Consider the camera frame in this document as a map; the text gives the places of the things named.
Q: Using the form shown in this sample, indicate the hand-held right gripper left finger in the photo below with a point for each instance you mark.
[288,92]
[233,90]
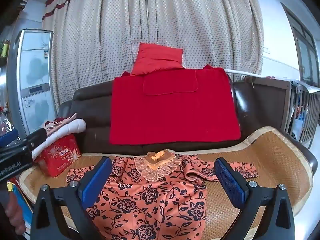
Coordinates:
[96,182]

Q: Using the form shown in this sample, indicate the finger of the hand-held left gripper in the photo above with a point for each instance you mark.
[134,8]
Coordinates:
[8,138]
[36,138]

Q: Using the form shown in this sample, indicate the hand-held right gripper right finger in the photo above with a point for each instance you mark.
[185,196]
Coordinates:
[228,182]

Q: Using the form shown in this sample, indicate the orange floral shirt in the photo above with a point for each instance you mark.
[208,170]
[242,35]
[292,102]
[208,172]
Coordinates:
[155,192]

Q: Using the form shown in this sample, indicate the person's left hand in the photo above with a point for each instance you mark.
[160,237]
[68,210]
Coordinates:
[16,215]

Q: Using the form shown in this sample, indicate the red printed box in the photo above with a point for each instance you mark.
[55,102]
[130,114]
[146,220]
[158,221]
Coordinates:
[61,156]

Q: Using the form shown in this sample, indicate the blue yellow packet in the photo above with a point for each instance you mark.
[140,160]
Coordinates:
[20,200]

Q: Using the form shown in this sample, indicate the woven straw mat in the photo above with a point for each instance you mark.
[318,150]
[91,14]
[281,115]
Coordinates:
[270,155]

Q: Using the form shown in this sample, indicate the dark brown sofa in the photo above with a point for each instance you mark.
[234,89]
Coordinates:
[92,120]

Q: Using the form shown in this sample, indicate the standing silver air conditioner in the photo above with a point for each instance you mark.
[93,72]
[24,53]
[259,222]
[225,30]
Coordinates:
[32,75]

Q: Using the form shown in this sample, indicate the red blanket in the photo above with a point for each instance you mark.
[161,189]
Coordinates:
[175,115]

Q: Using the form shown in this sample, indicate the wooden crib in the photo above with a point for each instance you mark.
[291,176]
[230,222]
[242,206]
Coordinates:
[270,97]

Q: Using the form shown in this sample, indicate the beige dotted curtain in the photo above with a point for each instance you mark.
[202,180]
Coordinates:
[100,42]

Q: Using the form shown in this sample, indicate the red pillow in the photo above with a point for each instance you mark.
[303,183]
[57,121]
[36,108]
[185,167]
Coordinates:
[157,57]

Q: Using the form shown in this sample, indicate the dark framed window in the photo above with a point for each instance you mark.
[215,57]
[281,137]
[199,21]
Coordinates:
[303,50]

